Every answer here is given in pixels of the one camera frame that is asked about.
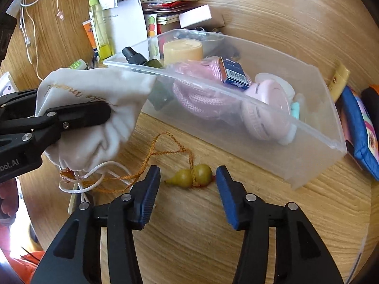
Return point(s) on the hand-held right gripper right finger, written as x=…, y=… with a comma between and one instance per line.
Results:
x=226, y=195

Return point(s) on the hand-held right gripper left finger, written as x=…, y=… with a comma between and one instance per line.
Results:
x=149, y=195

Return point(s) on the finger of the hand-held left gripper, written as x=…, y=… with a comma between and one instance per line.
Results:
x=14, y=94
x=86, y=114

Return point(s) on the clear plastic storage box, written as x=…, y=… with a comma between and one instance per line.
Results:
x=314, y=100

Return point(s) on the person's left hand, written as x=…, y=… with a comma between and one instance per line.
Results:
x=7, y=204

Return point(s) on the white device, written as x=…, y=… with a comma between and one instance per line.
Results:
x=7, y=84

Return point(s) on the green white small tube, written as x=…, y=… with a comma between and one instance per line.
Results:
x=77, y=64

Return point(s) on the beige stick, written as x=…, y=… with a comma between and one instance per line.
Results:
x=71, y=204

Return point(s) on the dark green spray bottle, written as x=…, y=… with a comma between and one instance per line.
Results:
x=160, y=94

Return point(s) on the orange tube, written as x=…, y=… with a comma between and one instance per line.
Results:
x=88, y=35

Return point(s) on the yellow green bottle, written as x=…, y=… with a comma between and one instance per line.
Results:
x=99, y=26

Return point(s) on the pink round case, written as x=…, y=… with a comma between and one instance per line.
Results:
x=263, y=112

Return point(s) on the clear bag with white papers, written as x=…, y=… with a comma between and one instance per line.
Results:
x=124, y=20

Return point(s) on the fruit sticker sheet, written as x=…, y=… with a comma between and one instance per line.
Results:
x=151, y=26

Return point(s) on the mint green tube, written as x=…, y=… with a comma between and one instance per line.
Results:
x=296, y=109

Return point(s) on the yellow candle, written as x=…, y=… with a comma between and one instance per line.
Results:
x=183, y=53

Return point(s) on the small blue box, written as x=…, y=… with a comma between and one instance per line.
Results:
x=235, y=74

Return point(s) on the stack of notebooks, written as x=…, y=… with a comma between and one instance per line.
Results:
x=168, y=6

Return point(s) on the small white box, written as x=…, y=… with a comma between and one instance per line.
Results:
x=195, y=16

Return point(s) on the blue patchwork pouch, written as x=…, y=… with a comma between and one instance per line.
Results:
x=355, y=124

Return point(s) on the yellow lotion bottle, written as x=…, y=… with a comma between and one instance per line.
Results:
x=340, y=80

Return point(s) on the black orange zip case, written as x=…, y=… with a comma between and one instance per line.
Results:
x=371, y=97

